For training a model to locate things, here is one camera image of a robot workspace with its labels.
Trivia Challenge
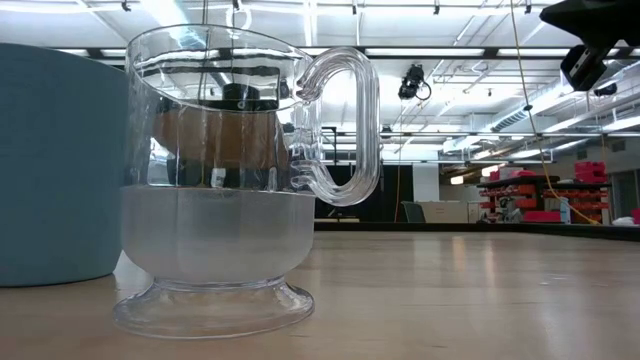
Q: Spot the blue cup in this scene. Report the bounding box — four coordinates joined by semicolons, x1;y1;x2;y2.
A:
0;42;131;289

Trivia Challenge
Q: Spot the black hanging camera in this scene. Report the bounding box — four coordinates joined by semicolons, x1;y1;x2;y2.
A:
397;63;432;101

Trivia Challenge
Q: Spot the yellow cable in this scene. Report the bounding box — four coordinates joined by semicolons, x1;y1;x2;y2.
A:
508;0;604;226

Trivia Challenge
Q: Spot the white hanging ring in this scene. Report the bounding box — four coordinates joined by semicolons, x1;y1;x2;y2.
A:
225;3;253;31

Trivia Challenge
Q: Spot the grey chair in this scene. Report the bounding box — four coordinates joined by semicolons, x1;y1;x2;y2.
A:
401;200;427;224

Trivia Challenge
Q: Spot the clear plastic mug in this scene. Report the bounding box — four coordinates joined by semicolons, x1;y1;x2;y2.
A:
112;23;382;341

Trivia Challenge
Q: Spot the beige cabinet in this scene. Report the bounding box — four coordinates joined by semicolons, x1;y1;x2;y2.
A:
419;200;474;224

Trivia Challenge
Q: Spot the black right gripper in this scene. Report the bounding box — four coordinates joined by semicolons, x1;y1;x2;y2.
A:
538;0;640;93

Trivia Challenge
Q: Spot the orange hanging cable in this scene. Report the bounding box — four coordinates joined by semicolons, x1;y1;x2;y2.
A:
395;164;403;224

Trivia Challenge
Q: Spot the shelving with red bins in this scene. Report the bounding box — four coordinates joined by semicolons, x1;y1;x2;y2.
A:
477;159;612;225

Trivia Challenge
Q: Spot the black aluminium table frame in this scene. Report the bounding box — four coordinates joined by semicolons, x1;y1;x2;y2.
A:
313;221;640;243

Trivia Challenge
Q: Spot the black partition wall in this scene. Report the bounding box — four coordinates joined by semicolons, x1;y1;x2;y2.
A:
314;164;415;222

